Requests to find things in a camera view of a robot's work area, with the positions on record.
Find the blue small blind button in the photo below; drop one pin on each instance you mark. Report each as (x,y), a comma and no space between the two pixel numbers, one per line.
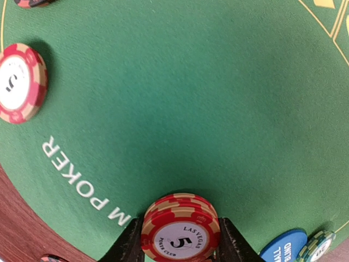
(285,247)

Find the red black 100 chip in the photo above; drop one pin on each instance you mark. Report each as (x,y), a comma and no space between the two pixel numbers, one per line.
(33,3)
(52,258)

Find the red tan 5 chips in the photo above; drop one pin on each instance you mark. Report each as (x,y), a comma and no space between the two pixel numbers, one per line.
(180,227)

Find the red tan 5 chip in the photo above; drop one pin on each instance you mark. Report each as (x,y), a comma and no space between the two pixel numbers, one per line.
(24,83)

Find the green 20 chip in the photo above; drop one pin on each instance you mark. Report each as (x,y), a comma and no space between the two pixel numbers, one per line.
(317,246)

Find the round green poker mat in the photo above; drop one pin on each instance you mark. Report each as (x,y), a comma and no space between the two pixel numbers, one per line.
(242,102)

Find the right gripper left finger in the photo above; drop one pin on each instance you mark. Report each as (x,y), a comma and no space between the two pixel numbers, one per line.
(127,248)

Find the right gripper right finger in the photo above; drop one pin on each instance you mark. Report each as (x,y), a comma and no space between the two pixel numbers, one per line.
(233,246)

